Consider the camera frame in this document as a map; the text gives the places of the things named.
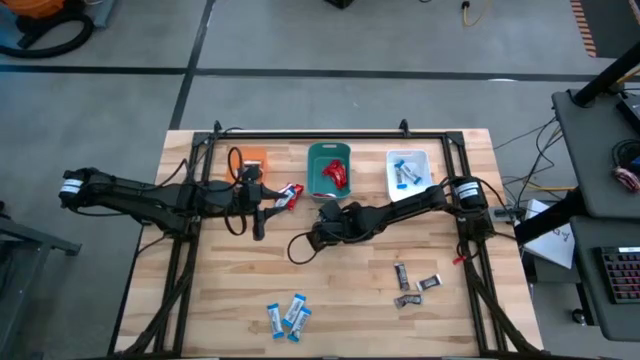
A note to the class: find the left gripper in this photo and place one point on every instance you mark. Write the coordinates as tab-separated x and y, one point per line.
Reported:
255	197

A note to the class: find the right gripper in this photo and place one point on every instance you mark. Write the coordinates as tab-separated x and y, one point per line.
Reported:
330	227

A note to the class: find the white blue Hershey's bar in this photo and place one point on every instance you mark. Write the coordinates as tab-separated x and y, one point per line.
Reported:
275	321
399	175
286	198
412	173
294	310

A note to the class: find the red white candy wrapper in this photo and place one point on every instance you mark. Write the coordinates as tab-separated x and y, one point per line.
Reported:
325	195

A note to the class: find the brown Hershey's chocolate bar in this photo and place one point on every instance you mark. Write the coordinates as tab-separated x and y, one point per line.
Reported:
401	276
407	300
429	283
252	163

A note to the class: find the silver Hershey's candy bag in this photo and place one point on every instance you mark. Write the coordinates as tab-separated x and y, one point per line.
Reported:
299	325

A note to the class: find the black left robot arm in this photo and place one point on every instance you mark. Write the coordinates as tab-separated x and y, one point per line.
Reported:
125	195

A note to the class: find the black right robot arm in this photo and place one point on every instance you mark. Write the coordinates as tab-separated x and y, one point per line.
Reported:
400	205

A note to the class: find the orange plastic basket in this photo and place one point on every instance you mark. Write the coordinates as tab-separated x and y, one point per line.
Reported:
261	154

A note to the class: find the teal plastic basket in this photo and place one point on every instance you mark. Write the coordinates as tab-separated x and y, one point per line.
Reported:
316	170

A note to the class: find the white plastic basket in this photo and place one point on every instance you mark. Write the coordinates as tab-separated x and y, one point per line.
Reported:
415	156

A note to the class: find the white paper sheet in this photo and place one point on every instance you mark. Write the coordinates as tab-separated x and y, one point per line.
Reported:
555	247

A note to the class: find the grey desk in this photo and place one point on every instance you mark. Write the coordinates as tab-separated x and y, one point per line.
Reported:
582	260
590	150

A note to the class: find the grey floor box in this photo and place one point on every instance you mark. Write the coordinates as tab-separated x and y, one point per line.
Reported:
103	12

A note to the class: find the grey metal table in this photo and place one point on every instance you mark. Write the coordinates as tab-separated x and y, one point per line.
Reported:
25	280

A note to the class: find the black caster wheel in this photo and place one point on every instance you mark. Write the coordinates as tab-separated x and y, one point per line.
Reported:
579	316

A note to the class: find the black backlit keyboard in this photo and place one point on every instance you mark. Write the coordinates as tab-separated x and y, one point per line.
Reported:
620	275

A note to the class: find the orange shop vacuum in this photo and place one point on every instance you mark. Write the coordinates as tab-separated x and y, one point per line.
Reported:
40	7

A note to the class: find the black stand pole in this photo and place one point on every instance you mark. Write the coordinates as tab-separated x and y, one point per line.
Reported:
605	75

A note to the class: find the black mat with hazard stripes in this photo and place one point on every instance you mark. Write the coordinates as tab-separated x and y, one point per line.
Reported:
615	25

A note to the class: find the black frame clamp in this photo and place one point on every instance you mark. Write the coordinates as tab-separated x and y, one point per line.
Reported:
403	126
216	126

